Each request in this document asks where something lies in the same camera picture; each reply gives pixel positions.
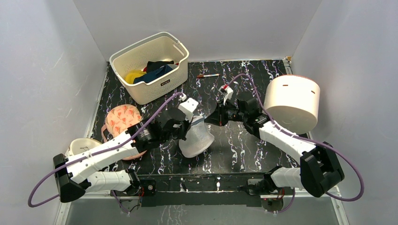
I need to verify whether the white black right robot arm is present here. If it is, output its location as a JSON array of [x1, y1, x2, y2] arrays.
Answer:
[[204, 99, 344, 197]]

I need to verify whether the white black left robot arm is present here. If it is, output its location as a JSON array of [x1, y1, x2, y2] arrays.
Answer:
[[53, 106, 194, 203]]

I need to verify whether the cream perforated laundry basket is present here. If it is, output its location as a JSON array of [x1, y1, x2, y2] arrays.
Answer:
[[109, 32, 189, 105]]

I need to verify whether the cream cylindrical drum container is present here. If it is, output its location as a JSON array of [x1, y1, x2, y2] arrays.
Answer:
[[264, 75, 321, 135]]

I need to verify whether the red white marker pen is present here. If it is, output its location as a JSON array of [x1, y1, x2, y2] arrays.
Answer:
[[197, 74, 219, 78]]

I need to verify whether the navy blue cloth in basket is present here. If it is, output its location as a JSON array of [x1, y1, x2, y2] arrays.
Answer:
[[133, 64, 178, 84]]

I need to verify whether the black cloth in basket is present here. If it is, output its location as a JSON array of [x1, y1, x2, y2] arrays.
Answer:
[[143, 60, 174, 73]]

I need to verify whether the yellow cloth in basket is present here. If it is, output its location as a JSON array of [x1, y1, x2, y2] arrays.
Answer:
[[124, 70, 146, 84]]

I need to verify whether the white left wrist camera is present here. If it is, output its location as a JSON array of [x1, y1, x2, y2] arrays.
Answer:
[[178, 94, 199, 122]]

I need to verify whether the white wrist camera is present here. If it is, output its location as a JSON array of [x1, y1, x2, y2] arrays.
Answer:
[[218, 84, 233, 105], [178, 94, 199, 122]]

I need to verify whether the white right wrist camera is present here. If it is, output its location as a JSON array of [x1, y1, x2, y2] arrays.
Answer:
[[218, 84, 233, 105]]

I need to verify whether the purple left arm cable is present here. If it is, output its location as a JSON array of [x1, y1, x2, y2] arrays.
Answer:
[[28, 91, 184, 208]]

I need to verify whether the black robot base mount plate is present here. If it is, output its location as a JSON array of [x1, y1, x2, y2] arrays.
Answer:
[[110, 172, 294, 208]]

